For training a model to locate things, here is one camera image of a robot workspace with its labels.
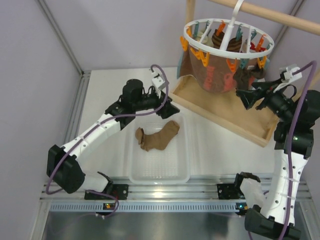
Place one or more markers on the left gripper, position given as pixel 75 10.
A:
pixel 168 109

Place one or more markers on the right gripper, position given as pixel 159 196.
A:
pixel 249 97

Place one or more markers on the yellow clip front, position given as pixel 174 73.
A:
pixel 261 61

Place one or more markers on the orange clip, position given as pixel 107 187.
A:
pixel 232 64

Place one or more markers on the tan sock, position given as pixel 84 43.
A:
pixel 158 140

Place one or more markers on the white round clip hanger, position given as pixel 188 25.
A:
pixel 197 37

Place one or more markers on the dark brown sock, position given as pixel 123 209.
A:
pixel 242 78
pixel 257 72

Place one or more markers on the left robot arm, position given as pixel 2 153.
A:
pixel 64 163

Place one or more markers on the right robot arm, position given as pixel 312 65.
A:
pixel 271 214

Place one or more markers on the wooden hanging rack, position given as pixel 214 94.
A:
pixel 226 109

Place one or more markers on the brown printed cloth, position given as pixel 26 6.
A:
pixel 216 77

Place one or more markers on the red white sock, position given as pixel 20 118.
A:
pixel 254 47

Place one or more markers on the striped brown sock right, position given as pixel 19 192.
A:
pixel 234 45

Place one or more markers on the striped brown sock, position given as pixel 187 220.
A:
pixel 217 38
pixel 234 45

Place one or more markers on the striped brown sock left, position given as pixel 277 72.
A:
pixel 217 38

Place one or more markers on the white plastic basket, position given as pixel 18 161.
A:
pixel 170 166

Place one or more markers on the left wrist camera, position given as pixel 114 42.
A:
pixel 158 83

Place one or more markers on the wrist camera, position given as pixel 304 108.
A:
pixel 158 83
pixel 288 73

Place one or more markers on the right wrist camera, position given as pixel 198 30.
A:
pixel 288 73

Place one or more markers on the slotted metal rail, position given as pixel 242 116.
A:
pixel 151 207

